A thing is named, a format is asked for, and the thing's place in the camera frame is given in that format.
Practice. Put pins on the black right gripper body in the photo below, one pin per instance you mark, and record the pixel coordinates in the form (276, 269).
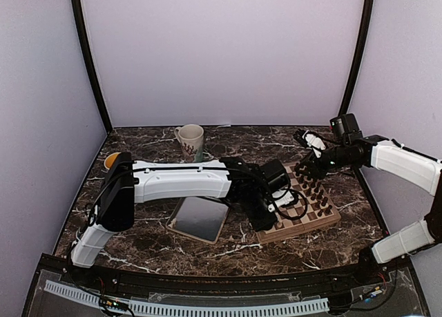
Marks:
(341, 157)

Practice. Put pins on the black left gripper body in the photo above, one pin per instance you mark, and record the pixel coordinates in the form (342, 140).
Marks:
(252, 209)

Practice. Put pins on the wooden chessboard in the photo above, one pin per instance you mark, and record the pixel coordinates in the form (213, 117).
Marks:
(295, 222)

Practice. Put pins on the silver metal tray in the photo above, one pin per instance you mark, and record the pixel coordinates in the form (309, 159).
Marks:
(199, 218)

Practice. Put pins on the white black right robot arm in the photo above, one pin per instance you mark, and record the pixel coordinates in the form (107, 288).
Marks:
(418, 171)

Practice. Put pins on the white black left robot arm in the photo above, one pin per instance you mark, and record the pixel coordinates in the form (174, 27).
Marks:
(231, 180)

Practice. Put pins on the dark chess pieces row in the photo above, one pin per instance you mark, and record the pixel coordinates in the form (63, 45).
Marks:
(319, 205)

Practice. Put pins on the white floral ceramic mug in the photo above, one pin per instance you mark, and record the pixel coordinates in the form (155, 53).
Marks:
(191, 139)

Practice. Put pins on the white mug orange interior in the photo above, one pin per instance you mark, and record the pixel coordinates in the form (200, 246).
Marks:
(109, 161)

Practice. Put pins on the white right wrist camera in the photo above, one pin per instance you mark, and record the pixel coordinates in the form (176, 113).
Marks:
(309, 139)

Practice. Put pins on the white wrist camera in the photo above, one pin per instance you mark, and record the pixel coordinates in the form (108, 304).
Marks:
(309, 139)
(284, 198)

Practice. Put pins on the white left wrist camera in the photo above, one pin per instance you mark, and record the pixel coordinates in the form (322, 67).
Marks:
(284, 198)

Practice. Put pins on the white slotted cable duct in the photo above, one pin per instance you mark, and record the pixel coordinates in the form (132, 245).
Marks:
(138, 307)

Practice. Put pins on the right black frame post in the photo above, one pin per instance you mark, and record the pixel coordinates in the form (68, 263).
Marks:
(359, 50)

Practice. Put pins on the black frame post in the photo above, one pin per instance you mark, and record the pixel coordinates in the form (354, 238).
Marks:
(359, 50)
(84, 43)

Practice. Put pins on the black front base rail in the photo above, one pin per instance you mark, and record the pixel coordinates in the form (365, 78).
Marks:
(125, 283)

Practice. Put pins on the left black frame post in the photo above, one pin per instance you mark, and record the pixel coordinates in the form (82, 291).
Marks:
(84, 43)

